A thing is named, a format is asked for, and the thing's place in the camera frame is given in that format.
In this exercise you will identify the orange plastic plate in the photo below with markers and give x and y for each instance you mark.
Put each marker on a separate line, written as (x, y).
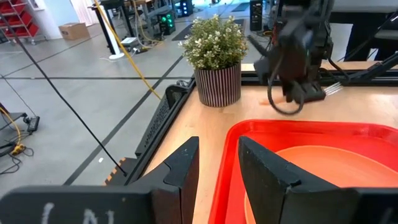
(342, 168)

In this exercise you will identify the black perforated computer case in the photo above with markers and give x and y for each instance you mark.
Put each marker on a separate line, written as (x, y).
(177, 93)

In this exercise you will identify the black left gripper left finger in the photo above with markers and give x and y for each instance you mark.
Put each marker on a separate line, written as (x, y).
(174, 186)

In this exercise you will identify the long black box hazard stripe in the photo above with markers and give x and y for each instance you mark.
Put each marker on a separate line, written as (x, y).
(155, 124)

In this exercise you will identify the dark desk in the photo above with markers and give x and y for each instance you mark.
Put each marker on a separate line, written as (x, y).
(363, 28)

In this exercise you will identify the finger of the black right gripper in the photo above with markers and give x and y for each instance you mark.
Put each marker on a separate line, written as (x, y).
(288, 91)
(311, 92)

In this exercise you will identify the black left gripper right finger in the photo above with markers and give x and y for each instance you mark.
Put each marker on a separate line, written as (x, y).
(273, 193)

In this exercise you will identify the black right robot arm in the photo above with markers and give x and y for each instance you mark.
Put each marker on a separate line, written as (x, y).
(317, 15)

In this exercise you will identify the red plastic tray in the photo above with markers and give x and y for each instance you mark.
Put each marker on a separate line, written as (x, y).
(230, 174)

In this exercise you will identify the red bin shelf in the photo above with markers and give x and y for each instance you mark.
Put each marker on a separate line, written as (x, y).
(18, 18)

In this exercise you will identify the yellow plug connector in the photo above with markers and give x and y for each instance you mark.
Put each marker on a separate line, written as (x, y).
(18, 149)

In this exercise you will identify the potted plant in striped pot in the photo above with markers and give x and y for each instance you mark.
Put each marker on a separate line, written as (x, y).
(217, 62)

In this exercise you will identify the white post with round base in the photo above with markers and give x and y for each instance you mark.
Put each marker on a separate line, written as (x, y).
(110, 37)

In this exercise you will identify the black power strip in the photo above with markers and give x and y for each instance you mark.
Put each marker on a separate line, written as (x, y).
(33, 124)

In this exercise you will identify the black tower case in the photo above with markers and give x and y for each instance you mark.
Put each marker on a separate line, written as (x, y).
(256, 15)

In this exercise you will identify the cardboard box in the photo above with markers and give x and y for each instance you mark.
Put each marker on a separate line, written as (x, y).
(74, 31)

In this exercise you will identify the computer with green lights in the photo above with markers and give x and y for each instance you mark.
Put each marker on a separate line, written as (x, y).
(168, 21)

